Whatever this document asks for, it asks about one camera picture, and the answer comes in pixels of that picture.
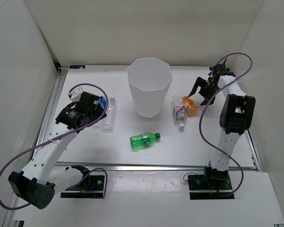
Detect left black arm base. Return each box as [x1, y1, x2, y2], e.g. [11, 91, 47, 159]
[60, 165, 108, 199]

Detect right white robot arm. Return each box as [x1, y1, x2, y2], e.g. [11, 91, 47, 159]
[188, 63, 256, 189]

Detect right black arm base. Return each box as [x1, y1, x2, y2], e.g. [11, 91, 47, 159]
[183, 166, 235, 200]

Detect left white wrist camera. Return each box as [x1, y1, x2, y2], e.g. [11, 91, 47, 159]
[68, 87, 83, 102]

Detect clear bottle blue white label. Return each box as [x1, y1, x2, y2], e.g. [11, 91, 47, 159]
[171, 96, 186, 131]

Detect white faceted plastic bin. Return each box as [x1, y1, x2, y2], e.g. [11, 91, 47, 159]
[127, 57, 173, 118]

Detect green plastic bottle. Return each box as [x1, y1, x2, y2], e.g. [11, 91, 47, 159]
[130, 132, 161, 150]

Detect clear plastic water bottle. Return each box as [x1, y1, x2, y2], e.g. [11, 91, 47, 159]
[102, 96, 117, 131]

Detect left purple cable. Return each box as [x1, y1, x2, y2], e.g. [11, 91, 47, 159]
[0, 83, 108, 210]

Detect orange plastic bottle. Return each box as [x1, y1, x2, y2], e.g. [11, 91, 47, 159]
[183, 96, 198, 117]

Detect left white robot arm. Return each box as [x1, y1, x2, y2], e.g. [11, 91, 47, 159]
[8, 92, 106, 210]

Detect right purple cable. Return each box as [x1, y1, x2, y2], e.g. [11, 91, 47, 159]
[198, 52, 253, 197]

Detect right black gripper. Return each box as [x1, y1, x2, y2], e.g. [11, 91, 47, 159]
[188, 77, 221, 106]

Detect purple cable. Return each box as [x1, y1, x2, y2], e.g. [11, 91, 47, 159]
[198, 52, 253, 197]
[0, 83, 108, 210]

